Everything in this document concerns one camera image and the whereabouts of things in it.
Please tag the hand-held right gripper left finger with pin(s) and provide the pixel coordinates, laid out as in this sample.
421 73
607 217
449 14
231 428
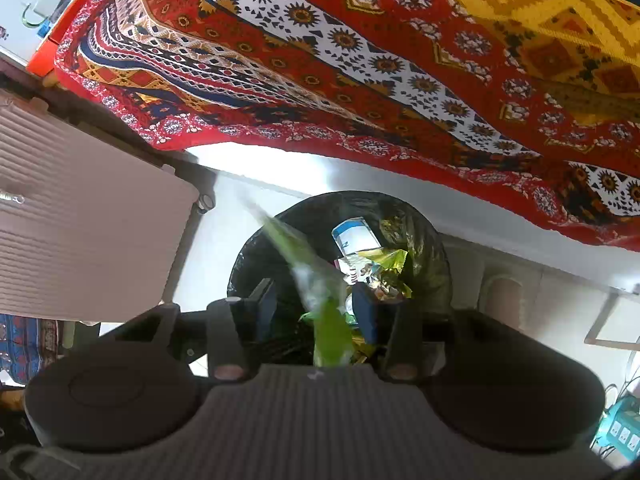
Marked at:
267 307

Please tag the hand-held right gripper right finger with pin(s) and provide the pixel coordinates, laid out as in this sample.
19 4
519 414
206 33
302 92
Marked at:
365 312

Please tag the green plastic wrapper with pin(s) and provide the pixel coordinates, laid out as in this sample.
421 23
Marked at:
330 332

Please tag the gold foil wrapper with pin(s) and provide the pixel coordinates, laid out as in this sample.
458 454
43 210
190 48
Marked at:
387 262

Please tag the white tissue packet blue print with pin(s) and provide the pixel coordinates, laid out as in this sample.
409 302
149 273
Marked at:
352 237

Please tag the trash bin with black bag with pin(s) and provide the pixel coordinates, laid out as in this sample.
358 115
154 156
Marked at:
427 252

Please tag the round table leg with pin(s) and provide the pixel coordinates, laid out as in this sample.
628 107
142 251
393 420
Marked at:
505 297

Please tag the blue red patterned fabric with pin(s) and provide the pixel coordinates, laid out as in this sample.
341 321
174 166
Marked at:
27 345

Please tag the red patterned tablecloth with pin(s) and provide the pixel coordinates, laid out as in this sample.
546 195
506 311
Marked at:
350 60

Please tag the teal power strip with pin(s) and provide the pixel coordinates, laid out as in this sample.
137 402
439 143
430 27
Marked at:
622 427

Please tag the red storage box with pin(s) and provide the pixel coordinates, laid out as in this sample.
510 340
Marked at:
46 55

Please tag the green hook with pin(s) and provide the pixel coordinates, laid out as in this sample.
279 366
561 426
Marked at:
31 19

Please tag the white metal frame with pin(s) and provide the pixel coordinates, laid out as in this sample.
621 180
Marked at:
612 322

